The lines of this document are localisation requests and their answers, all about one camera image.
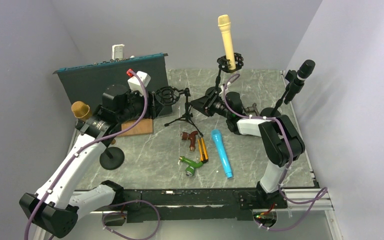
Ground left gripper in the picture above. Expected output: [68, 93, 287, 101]
[117, 86, 166, 124]

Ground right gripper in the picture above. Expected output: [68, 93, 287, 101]
[190, 89, 231, 119]

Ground black tripod shock mount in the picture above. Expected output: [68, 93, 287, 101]
[155, 86, 204, 137]

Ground blue microphone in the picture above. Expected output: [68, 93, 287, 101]
[211, 129, 234, 179]

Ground black round base stand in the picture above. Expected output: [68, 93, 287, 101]
[99, 147, 125, 170]

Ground gold brown microphone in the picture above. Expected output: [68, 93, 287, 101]
[71, 101, 119, 144]

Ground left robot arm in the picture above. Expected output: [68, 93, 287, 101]
[19, 78, 160, 239]

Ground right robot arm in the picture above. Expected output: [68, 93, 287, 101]
[190, 89, 305, 208]

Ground cream microphone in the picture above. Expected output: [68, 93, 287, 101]
[217, 14, 236, 70]

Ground black clip mic stand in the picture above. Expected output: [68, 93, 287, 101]
[269, 70, 301, 117]

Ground black microphone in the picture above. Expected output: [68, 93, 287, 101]
[283, 59, 316, 105]

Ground wooden board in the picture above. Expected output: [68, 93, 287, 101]
[118, 118, 154, 137]

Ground dark teal rack unit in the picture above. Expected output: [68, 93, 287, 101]
[54, 53, 169, 110]

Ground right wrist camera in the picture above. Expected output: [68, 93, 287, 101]
[220, 82, 231, 95]

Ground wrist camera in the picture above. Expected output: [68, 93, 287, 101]
[126, 68, 152, 96]
[220, 82, 231, 95]

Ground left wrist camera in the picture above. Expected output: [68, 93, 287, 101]
[126, 68, 152, 96]

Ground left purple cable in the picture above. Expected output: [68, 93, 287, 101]
[23, 71, 149, 240]

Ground brown wooden handle tool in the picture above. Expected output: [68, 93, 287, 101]
[180, 130, 199, 152]

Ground black shock mount stand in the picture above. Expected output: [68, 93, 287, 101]
[205, 52, 244, 99]

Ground white bracket behind rack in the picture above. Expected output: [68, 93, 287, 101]
[111, 44, 125, 60]

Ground green handle tool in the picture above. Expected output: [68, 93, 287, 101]
[178, 156, 204, 177]

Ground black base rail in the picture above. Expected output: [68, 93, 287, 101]
[92, 180, 289, 223]

